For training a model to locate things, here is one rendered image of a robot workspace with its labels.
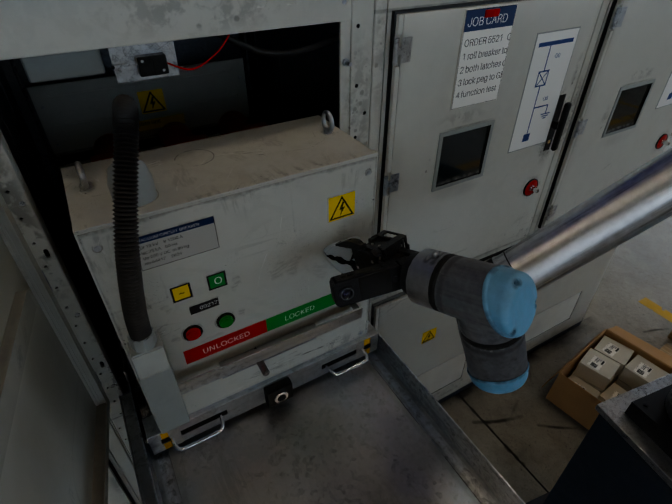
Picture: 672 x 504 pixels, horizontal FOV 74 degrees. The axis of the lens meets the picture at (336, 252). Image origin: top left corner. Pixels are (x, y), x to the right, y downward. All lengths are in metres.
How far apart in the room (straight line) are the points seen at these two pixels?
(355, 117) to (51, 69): 0.54
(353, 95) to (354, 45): 0.10
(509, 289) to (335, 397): 0.58
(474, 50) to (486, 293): 0.65
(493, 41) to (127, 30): 0.75
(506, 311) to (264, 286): 0.43
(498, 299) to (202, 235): 0.44
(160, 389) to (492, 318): 0.49
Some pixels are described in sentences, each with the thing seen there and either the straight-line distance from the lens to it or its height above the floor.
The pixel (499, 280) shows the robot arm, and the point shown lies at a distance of 0.62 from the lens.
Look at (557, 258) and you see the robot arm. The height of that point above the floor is 1.30.
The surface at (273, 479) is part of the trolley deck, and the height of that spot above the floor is 0.85.
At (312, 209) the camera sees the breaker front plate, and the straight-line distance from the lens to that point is 0.78.
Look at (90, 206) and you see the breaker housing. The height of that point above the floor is 1.39.
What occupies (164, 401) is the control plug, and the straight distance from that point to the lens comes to 0.77.
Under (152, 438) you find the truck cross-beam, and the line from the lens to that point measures 1.00.
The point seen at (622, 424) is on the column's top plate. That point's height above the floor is 0.75.
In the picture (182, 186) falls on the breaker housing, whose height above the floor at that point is 1.39.
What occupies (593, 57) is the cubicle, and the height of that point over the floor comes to 1.41.
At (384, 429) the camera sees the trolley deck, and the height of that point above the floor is 0.85.
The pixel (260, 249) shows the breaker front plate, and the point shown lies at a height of 1.27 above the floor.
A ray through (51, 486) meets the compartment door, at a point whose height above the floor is 1.02.
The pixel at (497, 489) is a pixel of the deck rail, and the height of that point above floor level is 0.87.
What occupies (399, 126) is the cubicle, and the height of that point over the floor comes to 1.35.
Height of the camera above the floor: 1.73
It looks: 37 degrees down
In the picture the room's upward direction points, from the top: straight up
